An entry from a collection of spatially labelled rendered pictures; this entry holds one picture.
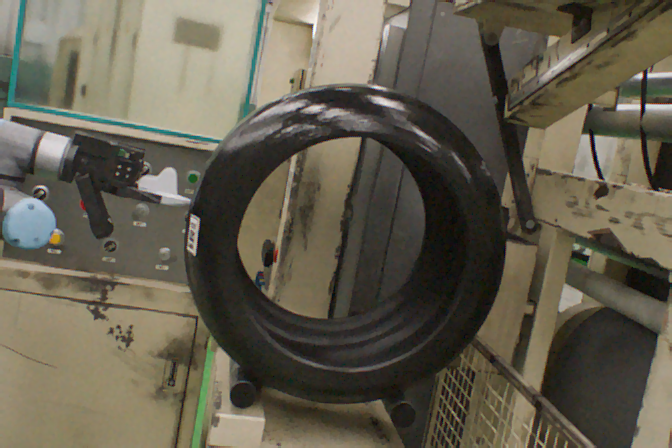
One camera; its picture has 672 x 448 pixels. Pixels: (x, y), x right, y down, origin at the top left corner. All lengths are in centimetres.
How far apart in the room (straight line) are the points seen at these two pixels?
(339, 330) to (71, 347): 72
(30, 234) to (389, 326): 73
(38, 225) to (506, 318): 98
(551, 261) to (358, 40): 63
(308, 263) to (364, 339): 21
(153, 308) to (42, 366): 30
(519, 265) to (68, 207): 107
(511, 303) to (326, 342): 42
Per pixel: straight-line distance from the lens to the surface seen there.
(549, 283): 171
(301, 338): 153
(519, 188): 163
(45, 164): 130
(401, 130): 122
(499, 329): 168
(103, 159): 131
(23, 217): 118
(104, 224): 132
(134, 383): 196
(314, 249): 161
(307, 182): 159
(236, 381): 130
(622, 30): 123
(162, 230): 190
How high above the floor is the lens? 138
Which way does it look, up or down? 7 degrees down
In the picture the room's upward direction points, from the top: 11 degrees clockwise
